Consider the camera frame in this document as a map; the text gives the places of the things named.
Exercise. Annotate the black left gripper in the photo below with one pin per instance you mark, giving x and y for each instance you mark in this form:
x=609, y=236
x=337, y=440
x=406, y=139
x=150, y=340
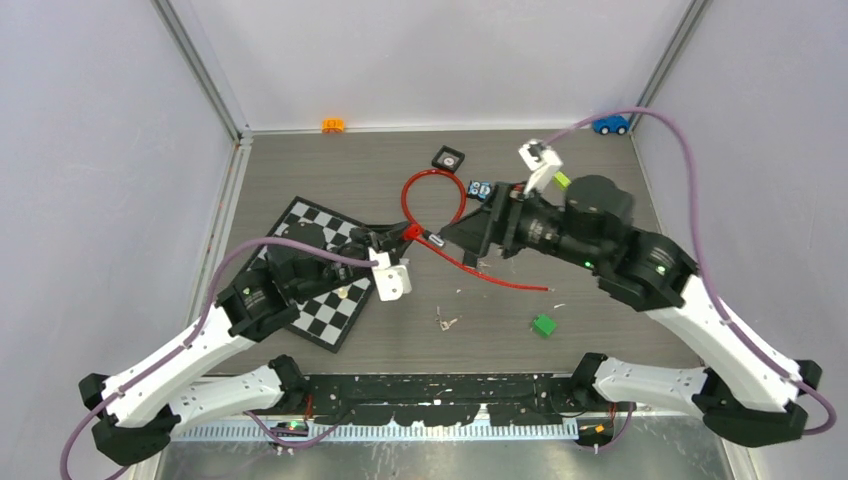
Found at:
x=382, y=238

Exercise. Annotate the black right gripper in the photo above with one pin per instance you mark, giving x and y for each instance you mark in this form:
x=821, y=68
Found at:
x=497, y=221

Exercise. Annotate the small red cable padlock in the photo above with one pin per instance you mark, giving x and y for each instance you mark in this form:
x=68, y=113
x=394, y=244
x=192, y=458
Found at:
x=477, y=275

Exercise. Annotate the small black cable padlock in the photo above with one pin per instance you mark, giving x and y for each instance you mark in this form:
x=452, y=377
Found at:
x=470, y=260

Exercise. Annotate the silver keys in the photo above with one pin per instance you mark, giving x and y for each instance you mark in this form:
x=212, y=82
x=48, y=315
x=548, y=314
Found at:
x=443, y=321

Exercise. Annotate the red cable lock chrome cylinder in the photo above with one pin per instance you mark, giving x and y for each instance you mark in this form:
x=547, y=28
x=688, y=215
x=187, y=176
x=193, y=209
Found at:
x=432, y=199

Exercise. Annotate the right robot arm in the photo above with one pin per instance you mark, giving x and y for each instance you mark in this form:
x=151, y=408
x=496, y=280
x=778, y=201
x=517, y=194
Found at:
x=744, y=392

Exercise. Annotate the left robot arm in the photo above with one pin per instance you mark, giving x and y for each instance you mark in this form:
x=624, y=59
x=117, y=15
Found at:
x=139, y=411

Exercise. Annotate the blue owl toy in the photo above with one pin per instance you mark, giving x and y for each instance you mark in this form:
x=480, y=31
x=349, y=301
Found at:
x=478, y=190

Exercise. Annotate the lime green block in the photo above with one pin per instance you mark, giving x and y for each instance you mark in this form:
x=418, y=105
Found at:
x=561, y=181

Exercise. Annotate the black square framed box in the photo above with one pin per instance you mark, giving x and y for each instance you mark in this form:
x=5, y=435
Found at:
x=448, y=159

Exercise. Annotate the black white checkerboard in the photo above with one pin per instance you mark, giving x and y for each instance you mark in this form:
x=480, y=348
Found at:
x=327, y=319

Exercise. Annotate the dark green cube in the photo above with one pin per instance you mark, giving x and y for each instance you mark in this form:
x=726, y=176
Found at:
x=543, y=325

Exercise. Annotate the orange toy car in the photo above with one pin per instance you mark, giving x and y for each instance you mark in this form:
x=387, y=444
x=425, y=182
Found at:
x=333, y=125

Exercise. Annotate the blue toy car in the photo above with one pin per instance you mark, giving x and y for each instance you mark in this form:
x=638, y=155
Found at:
x=613, y=124

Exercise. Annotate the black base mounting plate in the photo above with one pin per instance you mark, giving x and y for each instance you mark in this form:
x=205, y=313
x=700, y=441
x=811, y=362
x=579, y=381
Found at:
x=442, y=400

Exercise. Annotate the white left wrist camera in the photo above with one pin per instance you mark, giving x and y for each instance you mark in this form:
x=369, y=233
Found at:
x=390, y=275

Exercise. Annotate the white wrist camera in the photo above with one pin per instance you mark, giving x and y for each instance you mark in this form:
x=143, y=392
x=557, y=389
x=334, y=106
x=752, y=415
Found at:
x=542, y=162
x=390, y=275

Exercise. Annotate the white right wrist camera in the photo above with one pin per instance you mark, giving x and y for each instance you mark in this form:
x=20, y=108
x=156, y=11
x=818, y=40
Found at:
x=542, y=162

